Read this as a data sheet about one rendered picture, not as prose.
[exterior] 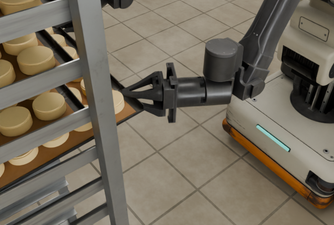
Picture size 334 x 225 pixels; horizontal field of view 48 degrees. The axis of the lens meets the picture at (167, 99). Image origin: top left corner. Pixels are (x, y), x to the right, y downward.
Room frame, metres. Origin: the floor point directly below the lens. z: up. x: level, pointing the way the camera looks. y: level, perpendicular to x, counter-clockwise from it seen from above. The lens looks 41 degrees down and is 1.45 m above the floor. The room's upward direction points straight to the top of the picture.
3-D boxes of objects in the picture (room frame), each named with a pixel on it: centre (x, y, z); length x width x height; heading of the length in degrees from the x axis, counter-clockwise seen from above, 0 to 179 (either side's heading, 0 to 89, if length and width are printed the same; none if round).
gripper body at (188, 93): (0.54, -0.03, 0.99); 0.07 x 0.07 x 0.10; 8
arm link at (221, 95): (0.55, -0.09, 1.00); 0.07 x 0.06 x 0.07; 98
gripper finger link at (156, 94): (0.53, 0.04, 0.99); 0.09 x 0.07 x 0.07; 98
